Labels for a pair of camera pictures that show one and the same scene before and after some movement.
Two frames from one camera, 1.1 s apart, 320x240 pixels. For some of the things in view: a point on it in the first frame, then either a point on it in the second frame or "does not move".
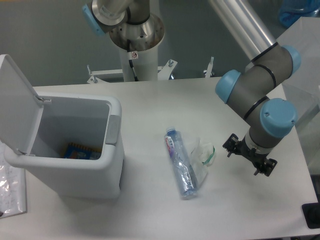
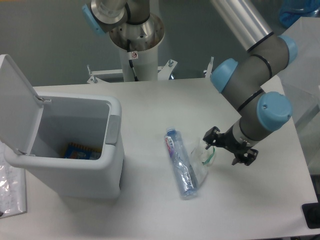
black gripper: [256, 158] → [227, 139]
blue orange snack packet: [75, 151] does not move
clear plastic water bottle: [186, 181] does not move
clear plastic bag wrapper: [202, 155] does not move
